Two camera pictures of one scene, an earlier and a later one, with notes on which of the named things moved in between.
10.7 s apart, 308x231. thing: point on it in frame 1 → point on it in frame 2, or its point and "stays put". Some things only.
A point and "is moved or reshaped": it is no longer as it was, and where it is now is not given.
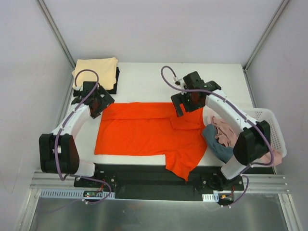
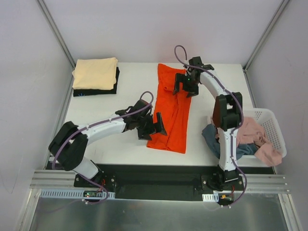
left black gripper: (103, 102) → (149, 126)
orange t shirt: (151, 128) is moved or reshaped
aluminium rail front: (59, 181) stays put
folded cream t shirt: (102, 70) stays put
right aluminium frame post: (275, 18) stays put
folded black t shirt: (110, 91) stays put
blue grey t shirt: (224, 153) stays put
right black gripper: (179, 104) → (186, 84)
